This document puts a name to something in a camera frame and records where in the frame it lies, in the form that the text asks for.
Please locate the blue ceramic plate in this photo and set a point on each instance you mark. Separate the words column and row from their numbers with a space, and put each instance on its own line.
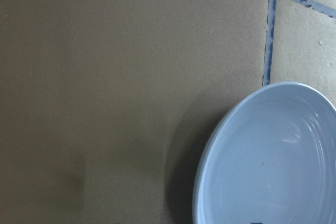
column 270, row 159

